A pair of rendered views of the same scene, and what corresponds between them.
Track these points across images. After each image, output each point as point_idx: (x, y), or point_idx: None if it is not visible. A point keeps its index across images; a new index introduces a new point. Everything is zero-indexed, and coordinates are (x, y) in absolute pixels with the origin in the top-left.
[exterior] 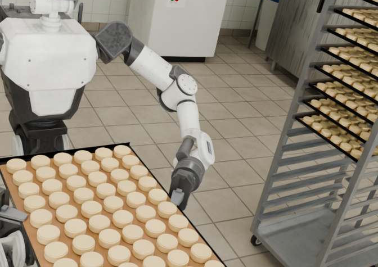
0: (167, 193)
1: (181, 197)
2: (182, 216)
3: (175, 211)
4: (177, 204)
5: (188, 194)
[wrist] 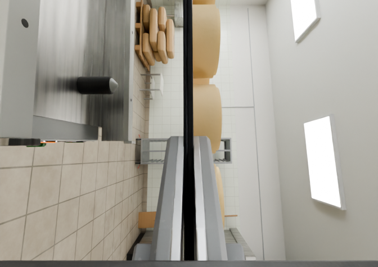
0: (193, 257)
1: (212, 197)
2: (219, 47)
3: (215, 87)
4: (195, 144)
5: (221, 261)
